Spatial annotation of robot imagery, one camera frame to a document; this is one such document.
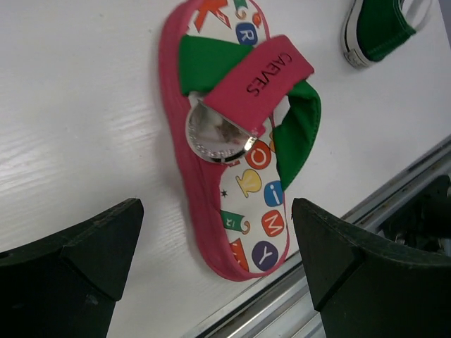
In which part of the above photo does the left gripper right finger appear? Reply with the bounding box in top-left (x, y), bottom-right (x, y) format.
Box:
top-left (292, 198), bottom-right (450, 337)

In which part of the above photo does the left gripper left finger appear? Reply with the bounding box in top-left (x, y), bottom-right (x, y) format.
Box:
top-left (1, 199), bottom-right (144, 337)

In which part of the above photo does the pink sandal front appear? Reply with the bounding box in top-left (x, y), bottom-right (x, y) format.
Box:
top-left (159, 1), bottom-right (321, 282)

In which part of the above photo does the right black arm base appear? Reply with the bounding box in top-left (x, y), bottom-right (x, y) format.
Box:
top-left (379, 175), bottom-right (451, 256)

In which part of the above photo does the green sneaker lower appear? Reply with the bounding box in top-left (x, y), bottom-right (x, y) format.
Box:
top-left (341, 0), bottom-right (435, 69)

